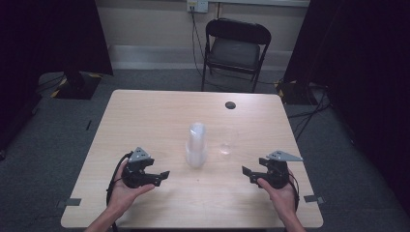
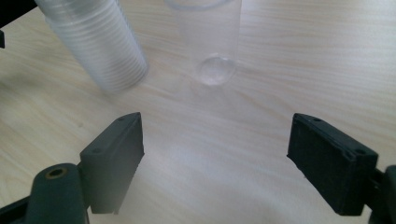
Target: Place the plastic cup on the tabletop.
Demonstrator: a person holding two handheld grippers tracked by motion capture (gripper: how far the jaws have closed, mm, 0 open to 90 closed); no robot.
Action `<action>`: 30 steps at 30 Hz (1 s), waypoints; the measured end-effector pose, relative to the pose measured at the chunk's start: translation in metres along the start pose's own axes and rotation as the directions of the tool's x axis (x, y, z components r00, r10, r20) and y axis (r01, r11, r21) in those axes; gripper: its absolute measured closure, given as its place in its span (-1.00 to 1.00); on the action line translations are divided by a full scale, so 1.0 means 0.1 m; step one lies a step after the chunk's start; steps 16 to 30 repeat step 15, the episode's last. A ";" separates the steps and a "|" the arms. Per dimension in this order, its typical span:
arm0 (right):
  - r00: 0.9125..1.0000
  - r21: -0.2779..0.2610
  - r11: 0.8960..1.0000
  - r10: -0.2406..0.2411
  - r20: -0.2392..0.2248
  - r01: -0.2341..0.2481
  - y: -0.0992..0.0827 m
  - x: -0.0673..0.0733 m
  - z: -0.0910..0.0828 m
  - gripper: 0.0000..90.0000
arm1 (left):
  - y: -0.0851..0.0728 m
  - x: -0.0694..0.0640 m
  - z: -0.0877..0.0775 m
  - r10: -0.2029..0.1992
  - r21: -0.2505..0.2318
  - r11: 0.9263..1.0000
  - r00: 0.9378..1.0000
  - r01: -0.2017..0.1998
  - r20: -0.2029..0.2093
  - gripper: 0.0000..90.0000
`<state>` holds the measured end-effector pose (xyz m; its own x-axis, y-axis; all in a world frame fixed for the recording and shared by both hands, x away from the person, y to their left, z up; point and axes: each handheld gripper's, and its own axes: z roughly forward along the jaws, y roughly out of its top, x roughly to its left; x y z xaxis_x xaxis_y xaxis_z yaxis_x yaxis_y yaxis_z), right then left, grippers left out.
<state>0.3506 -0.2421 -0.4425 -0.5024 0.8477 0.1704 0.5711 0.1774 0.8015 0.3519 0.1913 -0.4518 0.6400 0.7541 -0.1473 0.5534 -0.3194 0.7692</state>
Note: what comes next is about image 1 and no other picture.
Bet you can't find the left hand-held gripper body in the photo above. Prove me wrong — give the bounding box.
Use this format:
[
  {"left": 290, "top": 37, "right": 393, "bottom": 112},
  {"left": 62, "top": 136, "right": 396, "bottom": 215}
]
[{"left": 121, "top": 146, "right": 162, "bottom": 189}]

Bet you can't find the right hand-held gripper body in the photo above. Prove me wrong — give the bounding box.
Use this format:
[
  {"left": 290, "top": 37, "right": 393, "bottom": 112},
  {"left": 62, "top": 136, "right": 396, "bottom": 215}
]
[{"left": 257, "top": 150, "right": 305, "bottom": 190}]

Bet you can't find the transparent disposable cup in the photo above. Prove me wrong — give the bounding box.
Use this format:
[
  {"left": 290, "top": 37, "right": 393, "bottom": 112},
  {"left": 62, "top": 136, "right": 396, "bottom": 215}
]
[{"left": 218, "top": 128, "right": 240, "bottom": 157}]

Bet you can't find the stack of clear plastic cups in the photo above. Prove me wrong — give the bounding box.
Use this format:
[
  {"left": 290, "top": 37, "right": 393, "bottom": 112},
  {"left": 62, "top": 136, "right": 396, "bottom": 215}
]
[{"left": 185, "top": 121, "right": 208, "bottom": 169}]

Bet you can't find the person's left hand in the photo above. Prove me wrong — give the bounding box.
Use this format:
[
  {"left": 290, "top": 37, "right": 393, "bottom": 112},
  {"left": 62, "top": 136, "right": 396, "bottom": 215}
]
[{"left": 107, "top": 161, "right": 157, "bottom": 215}]

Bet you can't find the person's right hand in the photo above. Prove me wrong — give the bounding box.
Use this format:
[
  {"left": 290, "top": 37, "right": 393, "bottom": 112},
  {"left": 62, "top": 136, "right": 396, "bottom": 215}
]
[{"left": 256, "top": 177, "right": 298, "bottom": 224}]

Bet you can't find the grey tape strip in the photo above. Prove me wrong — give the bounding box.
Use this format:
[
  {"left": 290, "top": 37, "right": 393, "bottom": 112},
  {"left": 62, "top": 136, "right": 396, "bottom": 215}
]
[
  {"left": 303, "top": 194, "right": 326, "bottom": 205},
  {"left": 55, "top": 197, "right": 82, "bottom": 209}
]

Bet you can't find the black stand base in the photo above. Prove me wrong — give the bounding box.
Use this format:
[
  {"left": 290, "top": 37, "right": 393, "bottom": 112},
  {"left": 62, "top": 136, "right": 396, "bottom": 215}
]
[
  {"left": 276, "top": 78, "right": 312, "bottom": 106},
  {"left": 50, "top": 71, "right": 103, "bottom": 101}
]

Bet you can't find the black folding chair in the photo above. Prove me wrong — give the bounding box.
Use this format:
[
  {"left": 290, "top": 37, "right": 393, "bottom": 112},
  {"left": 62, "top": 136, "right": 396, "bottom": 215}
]
[{"left": 200, "top": 17, "right": 273, "bottom": 94}]

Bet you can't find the black curtain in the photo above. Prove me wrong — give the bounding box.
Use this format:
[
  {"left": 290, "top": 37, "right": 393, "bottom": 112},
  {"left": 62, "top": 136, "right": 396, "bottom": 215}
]
[
  {"left": 0, "top": 0, "right": 114, "bottom": 153},
  {"left": 282, "top": 0, "right": 410, "bottom": 220}
]

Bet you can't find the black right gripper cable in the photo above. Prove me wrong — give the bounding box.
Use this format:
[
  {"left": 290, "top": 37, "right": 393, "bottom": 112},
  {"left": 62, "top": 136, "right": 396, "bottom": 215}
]
[{"left": 287, "top": 172, "right": 301, "bottom": 213}]

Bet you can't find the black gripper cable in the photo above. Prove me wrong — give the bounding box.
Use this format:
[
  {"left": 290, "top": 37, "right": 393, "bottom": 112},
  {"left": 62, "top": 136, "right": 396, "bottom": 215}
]
[
  {"left": 287, "top": 172, "right": 301, "bottom": 213},
  {"left": 105, "top": 151, "right": 134, "bottom": 232}
]

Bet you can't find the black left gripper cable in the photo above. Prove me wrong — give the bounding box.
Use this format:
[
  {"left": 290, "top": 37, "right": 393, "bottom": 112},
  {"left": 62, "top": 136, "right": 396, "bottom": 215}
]
[{"left": 105, "top": 151, "right": 134, "bottom": 232}]

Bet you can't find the bundle of black floor cables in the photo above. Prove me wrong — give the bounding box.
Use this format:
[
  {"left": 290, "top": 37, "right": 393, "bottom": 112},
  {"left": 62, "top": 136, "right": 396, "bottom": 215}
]
[{"left": 285, "top": 82, "right": 333, "bottom": 143}]

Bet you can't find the black power cable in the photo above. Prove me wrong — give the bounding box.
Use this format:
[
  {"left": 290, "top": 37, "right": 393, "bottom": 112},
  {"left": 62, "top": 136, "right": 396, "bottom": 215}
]
[{"left": 190, "top": 9, "right": 226, "bottom": 93}]

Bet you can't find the white wall socket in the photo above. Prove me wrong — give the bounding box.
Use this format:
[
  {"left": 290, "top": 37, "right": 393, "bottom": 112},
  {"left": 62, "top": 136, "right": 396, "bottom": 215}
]
[{"left": 186, "top": 0, "right": 210, "bottom": 15}]

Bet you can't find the white wall conduit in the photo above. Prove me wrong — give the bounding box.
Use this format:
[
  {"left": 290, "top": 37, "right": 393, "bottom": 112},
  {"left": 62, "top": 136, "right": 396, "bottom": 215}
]
[{"left": 208, "top": 0, "right": 311, "bottom": 8}]

